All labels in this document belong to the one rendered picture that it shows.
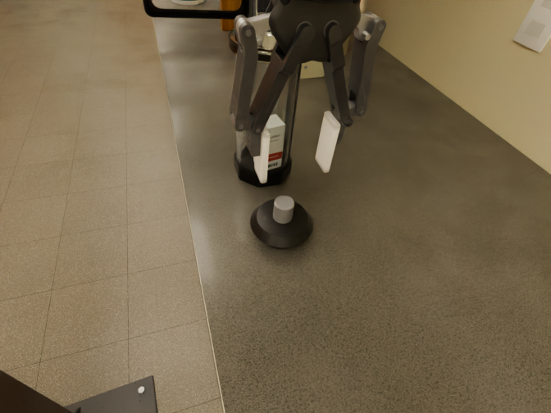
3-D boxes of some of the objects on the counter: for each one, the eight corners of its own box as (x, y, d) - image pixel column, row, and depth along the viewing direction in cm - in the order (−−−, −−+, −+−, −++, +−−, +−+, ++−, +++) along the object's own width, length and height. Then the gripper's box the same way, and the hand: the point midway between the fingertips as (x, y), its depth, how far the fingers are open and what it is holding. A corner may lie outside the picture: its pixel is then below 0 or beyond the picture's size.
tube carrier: (281, 142, 63) (294, 21, 47) (301, 179, 56) (323, 51, 40) (226, 149, 60) (221, 23, 44) (239, 188, 53) (239, 54, 37)
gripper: (412, -72, 29) (350, 142, 45) (176, -86, 23) (204, 163, 40) (471, -57, 24) (377, 177, 41) (192, -69, 18) (216, 206, 35)
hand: (294, 152), depth 38 cm, fingers open, 7 cm apart
